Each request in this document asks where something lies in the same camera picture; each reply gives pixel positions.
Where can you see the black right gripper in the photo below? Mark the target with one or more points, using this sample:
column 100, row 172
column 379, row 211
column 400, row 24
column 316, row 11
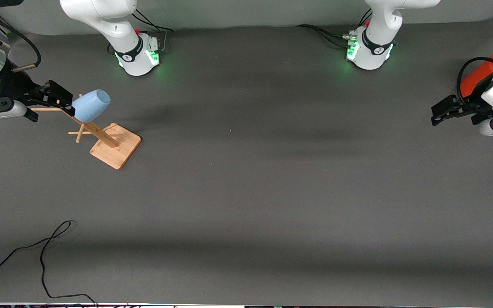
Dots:
column 12, row 87

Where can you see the light blue cup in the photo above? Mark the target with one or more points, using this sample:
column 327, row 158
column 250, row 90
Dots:
column 91, row 106

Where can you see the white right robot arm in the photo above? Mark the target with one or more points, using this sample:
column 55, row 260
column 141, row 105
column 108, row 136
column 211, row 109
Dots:
column 114, row 21

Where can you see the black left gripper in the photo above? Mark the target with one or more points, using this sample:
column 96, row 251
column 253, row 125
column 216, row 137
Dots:
column 471, row 106

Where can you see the orange cylindrical object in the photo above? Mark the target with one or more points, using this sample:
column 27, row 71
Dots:
column 475, row 79

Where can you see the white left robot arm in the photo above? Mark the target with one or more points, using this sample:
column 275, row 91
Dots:
column 379, row 25

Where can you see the wooden mug tree stand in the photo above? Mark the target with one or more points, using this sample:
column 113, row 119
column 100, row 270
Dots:
column 116, row 147

